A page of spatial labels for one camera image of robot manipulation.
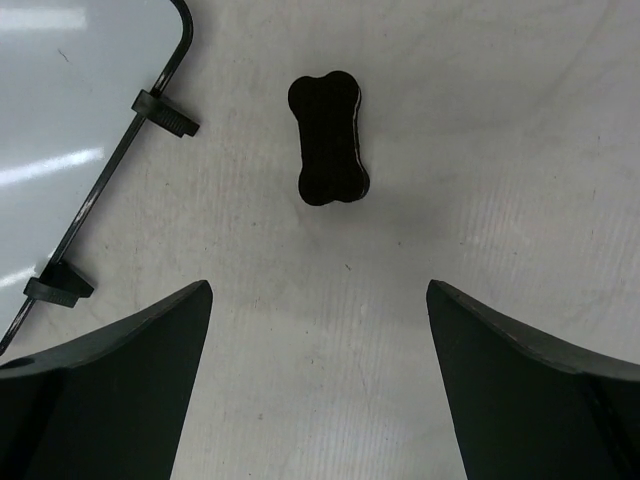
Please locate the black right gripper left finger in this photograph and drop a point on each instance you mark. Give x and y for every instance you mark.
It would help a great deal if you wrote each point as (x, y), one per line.
(110, 404)

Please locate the black whiteboard clip upper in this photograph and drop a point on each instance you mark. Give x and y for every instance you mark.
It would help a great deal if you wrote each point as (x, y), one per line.
(162, 114)

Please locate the black bone-shaped eraser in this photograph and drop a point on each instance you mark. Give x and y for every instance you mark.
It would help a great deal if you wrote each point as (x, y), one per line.
(326, 109)

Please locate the white whiteboard black frame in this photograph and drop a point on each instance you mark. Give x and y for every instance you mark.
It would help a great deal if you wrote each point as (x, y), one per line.
(70, 72)

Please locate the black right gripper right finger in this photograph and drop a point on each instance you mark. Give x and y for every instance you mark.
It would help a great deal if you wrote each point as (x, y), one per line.
(528, 405)

